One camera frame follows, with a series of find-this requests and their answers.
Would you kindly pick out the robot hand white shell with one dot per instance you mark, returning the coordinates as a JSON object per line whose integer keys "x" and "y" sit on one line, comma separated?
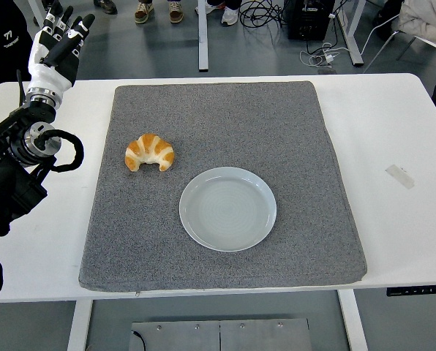
{"x": 49, "y": 75}

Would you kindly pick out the croissant bread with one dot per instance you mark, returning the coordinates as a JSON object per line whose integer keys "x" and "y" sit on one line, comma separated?
{"x": 148, "y": 146}

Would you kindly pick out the pale grey round plate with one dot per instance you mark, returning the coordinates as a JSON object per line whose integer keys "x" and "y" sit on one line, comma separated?
{"x": 227, "y": 210}

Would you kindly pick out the grey metal plate with screws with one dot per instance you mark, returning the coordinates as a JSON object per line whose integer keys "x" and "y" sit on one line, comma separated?
{"x": 240, "y": 336}

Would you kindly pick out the person in black with logo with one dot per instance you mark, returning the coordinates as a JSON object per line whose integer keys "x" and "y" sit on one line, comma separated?
{"x": 2, "y": 36}

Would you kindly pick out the white desk leg wide foot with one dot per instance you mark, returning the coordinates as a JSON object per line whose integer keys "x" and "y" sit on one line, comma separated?
{"x": 35, "y": 11}

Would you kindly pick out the person's dark shoe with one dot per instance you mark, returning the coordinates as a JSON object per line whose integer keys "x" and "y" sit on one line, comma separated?
{"x": 106, "y": 5}

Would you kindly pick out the person's brown shoe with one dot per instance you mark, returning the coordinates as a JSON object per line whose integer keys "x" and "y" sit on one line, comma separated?
{"x": 176, "y": 12}
{"x": 143, "y": 12}

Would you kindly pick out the person's white sneaker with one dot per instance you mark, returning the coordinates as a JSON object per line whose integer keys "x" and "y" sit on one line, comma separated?
{"x": 212, "y": 5}
{"x": 229, "y": 16}

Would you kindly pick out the grey fabric mat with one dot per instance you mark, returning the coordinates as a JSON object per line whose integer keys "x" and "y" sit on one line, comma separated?
{"x": 240, "y": 120}

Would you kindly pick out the white table leg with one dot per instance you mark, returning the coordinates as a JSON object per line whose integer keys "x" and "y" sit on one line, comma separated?
{"x": 79, "y": 325}
{"x": 353, "y": 321}

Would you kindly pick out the black box on floor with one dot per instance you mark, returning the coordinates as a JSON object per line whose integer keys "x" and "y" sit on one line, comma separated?
{"x": 307, "y": 20}

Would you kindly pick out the white desk leg slanted foot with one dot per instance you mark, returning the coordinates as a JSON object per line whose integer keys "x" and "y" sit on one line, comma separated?
{"x": 353, "y": 36}

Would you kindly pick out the clear tape strip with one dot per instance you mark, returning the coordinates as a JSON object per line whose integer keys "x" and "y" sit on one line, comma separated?
{"x": 400, "y": 176}

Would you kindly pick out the beige padded jacket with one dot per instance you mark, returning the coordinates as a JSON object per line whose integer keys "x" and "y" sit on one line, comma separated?
{"x": 426, "y": 18}

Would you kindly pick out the white chair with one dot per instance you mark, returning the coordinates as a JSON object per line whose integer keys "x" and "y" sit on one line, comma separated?
{"x": 434, "y": 44}

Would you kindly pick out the black desk control panel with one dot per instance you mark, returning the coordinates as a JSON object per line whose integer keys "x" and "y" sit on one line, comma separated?
{"x": 419, "y": 291}

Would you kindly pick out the white desk post with foot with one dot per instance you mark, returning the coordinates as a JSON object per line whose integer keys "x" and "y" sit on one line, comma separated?
{"x": 203, "y": 36}

